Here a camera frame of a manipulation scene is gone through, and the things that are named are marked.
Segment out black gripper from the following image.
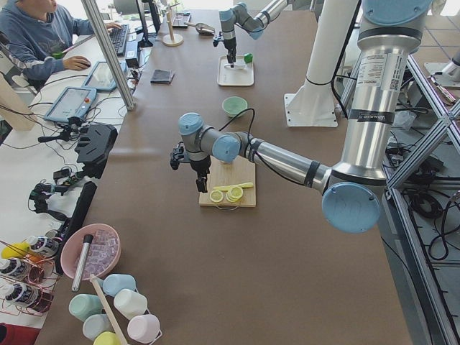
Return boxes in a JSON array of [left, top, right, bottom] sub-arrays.
[[213, 32, 236, 68], [170, 141, 211, 193]]

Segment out white ceramic spoon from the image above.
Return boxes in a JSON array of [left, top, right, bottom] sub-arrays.
[[224, 63, 247, 70]]

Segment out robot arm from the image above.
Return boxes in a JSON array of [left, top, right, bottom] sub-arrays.
[[213, 0, 294, 68], [170, 1, 432, 233]]

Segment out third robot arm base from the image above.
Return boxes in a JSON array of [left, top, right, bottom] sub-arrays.
[[424, 51, 459, 88]]

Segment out light green bowl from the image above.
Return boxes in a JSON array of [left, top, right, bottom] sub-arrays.
[[221, 96, 248, 118]]

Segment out pink bowl with ice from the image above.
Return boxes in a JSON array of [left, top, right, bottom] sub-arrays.
[[60, 224, 121, 280]]

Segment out green lime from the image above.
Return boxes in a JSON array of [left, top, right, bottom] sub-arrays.
[[244, 53, 253, 63]]

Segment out lemon slice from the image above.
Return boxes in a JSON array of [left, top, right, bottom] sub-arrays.
[[209, 190, 224, 203]]

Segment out white serving tray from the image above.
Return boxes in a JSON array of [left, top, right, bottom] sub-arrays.
[[217, 55, 254, 87]]

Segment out wooden cutting board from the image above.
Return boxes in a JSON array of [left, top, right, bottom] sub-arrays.
[[198, 157, 256, 208]]

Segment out stacked lemon slices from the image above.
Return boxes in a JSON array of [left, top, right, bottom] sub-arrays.
[[226, 188, 244, 203]]

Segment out metal ice scoop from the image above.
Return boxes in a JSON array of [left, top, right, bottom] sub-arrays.
[[184, 22, 215, 36]]

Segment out yellow plastic knife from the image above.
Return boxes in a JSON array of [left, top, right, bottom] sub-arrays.
[[213, 182, 254, 191]]

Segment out wooden mug tree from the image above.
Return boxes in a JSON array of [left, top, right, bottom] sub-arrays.
[[162, 2, 183, 47]]

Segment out wine glass rack tray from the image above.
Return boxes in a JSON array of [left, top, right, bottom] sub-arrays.
[[172, 12, 191, 29]]

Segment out grey folded cloth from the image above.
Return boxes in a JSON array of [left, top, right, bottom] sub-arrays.
[[150, 69, 175, 84]]

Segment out black keyboard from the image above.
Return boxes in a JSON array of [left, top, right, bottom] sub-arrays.
[[109, 24, 129, 57]]

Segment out metal muddler stick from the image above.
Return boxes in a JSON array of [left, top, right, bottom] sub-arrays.
[[71, 234, 93, 293]]

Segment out light blue cup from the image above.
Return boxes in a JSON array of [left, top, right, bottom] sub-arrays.
[[103, 273, 137, 297]]

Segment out upper teach pendant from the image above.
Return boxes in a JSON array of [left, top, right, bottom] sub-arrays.
[[82, 61, 116, 93]]

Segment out teach pendant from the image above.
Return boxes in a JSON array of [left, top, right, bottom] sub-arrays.
[[43, 87, 97, 124], [82, 61, 116, 93]]

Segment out white cup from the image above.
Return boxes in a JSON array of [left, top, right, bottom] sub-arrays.
[[114, 289, 148, 320]]

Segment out lower teach pendant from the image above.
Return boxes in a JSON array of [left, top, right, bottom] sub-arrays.
[[43, 87, 97, 124]]

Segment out pale pink cup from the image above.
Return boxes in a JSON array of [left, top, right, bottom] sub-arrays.
[[127, 314, 161, 344]]

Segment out wooden stick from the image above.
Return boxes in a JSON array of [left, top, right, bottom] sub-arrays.
[[89, 275, 128, 345]]

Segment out mint green cup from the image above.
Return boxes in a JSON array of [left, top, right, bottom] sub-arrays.
[[68, 294, 103, 322]]

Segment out grey blue cup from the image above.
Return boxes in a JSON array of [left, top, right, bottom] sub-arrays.
[[82, 313, 113, 341]]

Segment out yellow cup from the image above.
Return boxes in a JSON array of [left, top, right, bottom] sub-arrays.
[[93, 331, 121, 345]]

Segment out yellow lemon squeezer bottle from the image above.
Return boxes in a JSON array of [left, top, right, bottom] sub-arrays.
[[1, 242, 29, 259]]

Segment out person in blue hoodie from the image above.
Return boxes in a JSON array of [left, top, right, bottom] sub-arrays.
[[0, 0, 123, 82]]

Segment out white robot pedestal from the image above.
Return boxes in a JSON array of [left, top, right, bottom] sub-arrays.
[[285, 0, 360, 127]]

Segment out aluminium frame post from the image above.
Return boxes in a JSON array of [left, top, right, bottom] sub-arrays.
[[81, 0, 135, 111]]

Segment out copper wire bottle rack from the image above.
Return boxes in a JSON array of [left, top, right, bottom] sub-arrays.
[[1, 241, 60, 317]]

